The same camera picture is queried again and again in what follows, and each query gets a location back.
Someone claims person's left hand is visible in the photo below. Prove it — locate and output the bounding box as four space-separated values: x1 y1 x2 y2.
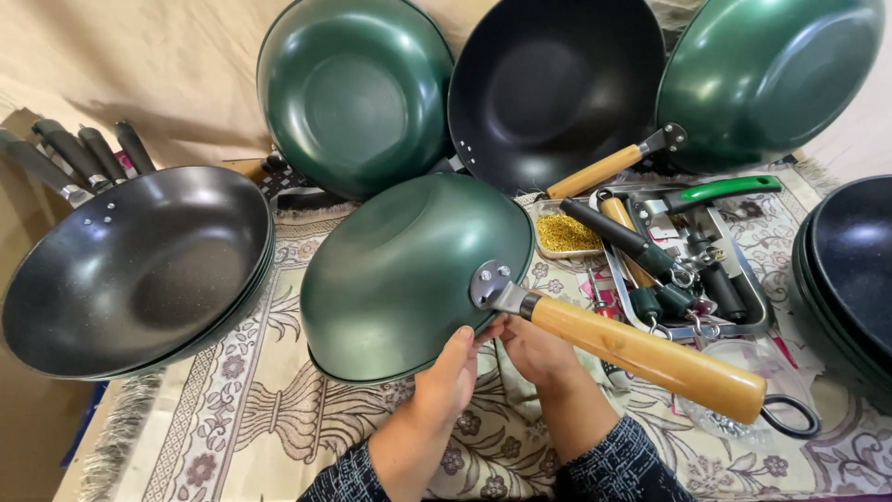
414 315 510 426

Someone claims person's right hand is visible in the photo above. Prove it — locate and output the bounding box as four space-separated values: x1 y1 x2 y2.
498 316 595 403

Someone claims green wok with wooden handle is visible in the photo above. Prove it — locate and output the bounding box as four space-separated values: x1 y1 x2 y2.
300 173 822 440

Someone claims red screwdriver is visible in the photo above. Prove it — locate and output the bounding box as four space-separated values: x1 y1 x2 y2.
585 268 632 390

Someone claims heap of golden screws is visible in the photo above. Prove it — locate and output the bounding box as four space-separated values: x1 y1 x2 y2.
537 213 602 253

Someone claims clear plastic container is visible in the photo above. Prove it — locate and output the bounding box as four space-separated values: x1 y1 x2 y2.
533 198 606 261

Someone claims black wok showing inside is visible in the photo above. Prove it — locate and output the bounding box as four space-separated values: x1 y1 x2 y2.
428 0 667 198

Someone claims metal tray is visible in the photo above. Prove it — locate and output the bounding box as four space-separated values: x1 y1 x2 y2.
591 183 776 343

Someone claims patterned floral rug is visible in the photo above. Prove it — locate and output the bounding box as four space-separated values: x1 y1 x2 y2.
80 164 892 502

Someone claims clear plastic bag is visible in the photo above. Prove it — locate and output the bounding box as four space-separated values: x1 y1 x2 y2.
672 338 820 447

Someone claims black white patterned pouch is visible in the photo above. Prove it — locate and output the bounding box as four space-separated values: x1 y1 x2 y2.
261 150 353 211

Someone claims stack of dark speckled woks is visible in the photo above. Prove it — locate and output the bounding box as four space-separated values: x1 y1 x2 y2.
787 174 892 414

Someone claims beige backdrop cloth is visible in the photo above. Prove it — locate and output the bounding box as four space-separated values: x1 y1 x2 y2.
0 0 892 184

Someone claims cardboard box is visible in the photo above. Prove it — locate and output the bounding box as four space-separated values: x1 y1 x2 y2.
0 108 95 502

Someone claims short green handle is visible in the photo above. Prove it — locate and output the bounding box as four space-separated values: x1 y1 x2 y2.
629 286 673 341
655 282 706 334

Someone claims long black green handle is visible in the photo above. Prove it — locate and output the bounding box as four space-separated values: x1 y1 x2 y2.
559 197 698 289

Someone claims loose wooden handle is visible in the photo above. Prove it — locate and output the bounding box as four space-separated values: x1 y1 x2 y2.
599 197 659 289

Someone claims green handle with metal bracket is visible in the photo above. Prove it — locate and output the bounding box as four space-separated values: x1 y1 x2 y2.
644 174 783 218

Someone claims green wok without handle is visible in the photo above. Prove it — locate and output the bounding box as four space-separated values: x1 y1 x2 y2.
256 0 456 202

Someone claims large green wok wooden handle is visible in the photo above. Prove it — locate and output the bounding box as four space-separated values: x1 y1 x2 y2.
545 0 886 202

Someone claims black wok with black handle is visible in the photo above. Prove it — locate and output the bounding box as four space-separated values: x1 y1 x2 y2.
115 122 277 382
78 125 275 382
0 129 271 381
31 119 274 382

